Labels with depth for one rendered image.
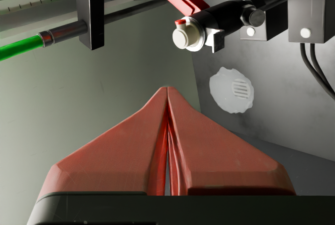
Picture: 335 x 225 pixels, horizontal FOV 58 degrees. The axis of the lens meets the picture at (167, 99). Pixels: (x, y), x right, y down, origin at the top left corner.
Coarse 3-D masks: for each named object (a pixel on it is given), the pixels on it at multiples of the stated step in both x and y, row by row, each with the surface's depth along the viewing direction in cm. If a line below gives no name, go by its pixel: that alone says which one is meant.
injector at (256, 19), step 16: (240, 0) 27; (256, 0) 28; (272, 0) 30; (192, 16) 23; (208, 16) 24; (224, 16) 25; (240, 16) 26; (256, 16) 24; (224, 32) 25; (192, 48) 24
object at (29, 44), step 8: (40, 32) 35; (24, 40) 34; (32, 40) 34; (40, 40) 35; (48, 40) 35; (0, 48) 32; (8, 48) 33; (16, 48) 33; (24, 48) 34; (32, 48) 35; (0, 56) 32; (8, 56) 33
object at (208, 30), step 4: (204, 28) 23; (208, 28) 23; (212, 28) 22; (216, 28) 22; (208, 32) 23; (212, 32) 23; (208, 36) 23; (208, 40) 23; (204, 44) 24; (208, 44) 23
